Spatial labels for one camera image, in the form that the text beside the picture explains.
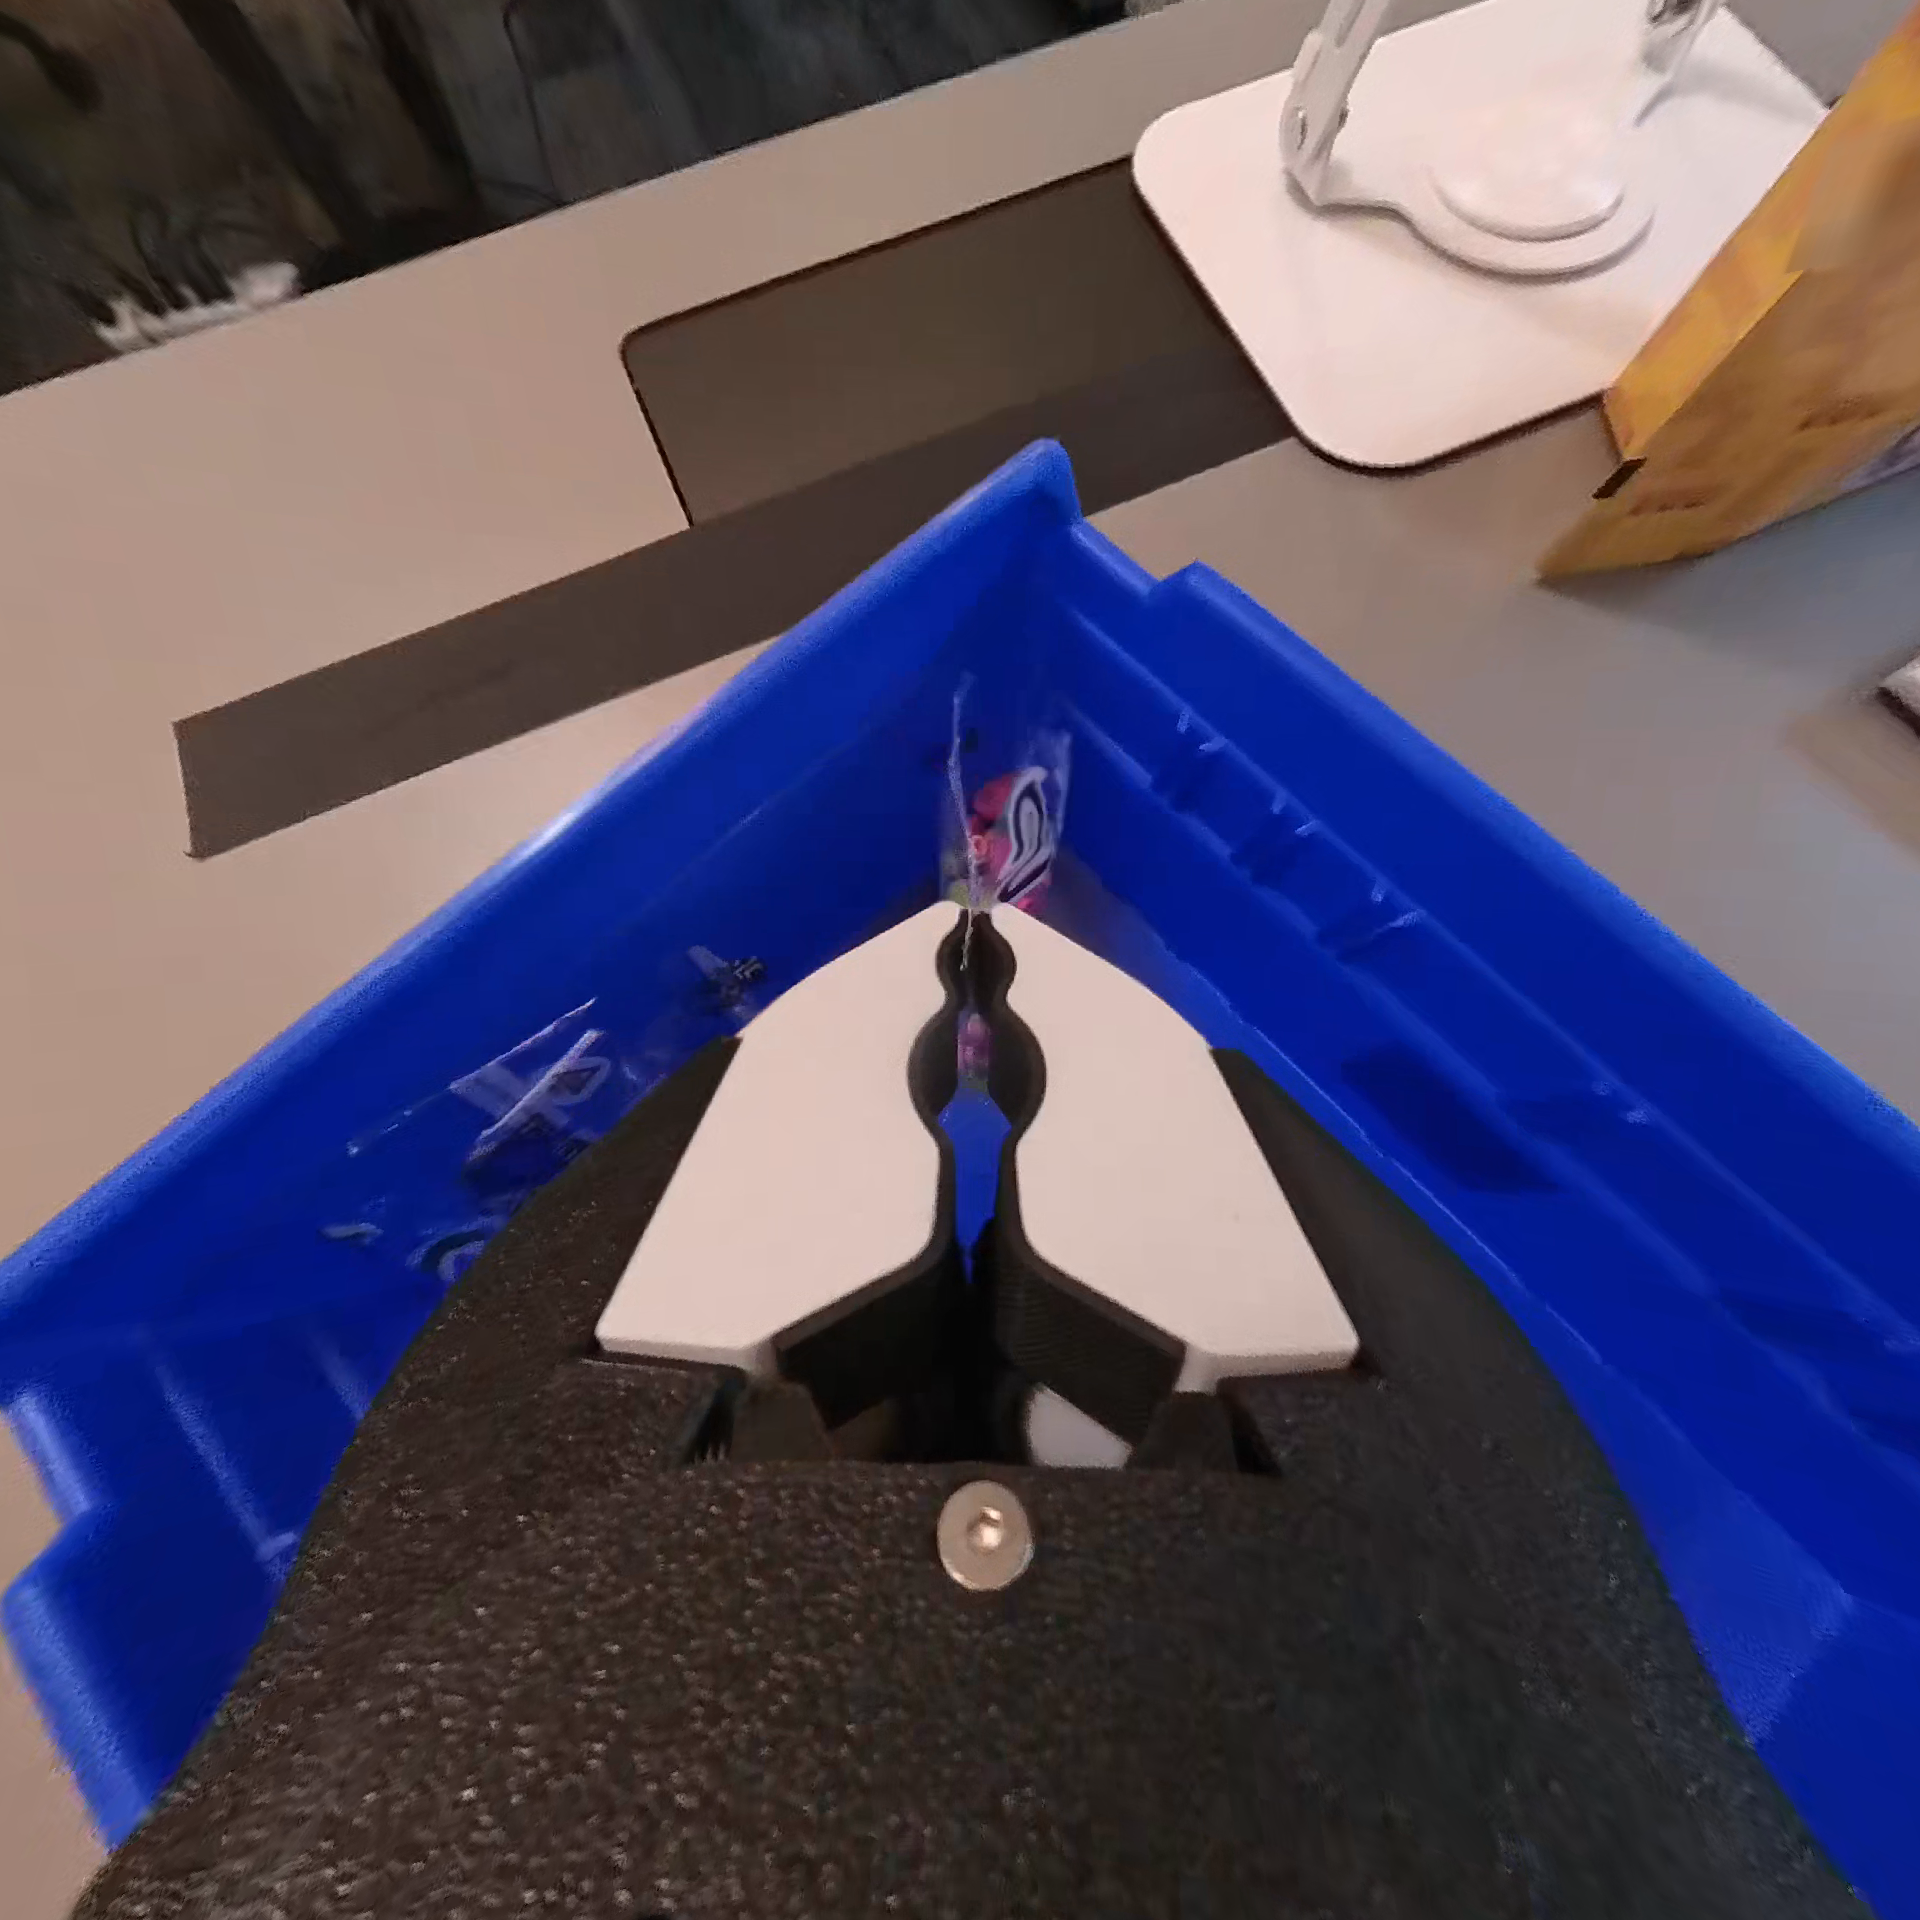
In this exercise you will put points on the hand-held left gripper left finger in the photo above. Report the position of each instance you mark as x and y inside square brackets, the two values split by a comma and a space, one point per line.
[780, 1184]

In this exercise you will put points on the clear printed plastic packet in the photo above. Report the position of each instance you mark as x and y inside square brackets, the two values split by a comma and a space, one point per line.
[539, 1095]

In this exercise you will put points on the blue plastic bin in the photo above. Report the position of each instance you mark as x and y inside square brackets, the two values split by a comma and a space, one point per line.
[1499, 974]

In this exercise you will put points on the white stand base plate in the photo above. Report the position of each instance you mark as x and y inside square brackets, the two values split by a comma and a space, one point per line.
[1350, 301]

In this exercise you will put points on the dark desk cover panel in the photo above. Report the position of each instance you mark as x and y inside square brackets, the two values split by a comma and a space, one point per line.
[900, 389]

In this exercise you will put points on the pink bead packet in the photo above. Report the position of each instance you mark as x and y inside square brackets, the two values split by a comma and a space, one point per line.
[1023, 834]

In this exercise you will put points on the yellow cardboard box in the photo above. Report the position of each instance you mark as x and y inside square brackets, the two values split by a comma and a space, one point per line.
[1770, 375]

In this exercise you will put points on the grey desk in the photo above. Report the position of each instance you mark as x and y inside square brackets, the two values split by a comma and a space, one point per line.
[300, 495]

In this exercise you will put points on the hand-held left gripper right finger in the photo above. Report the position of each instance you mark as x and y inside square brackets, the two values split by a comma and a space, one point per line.
[1170, 1200]

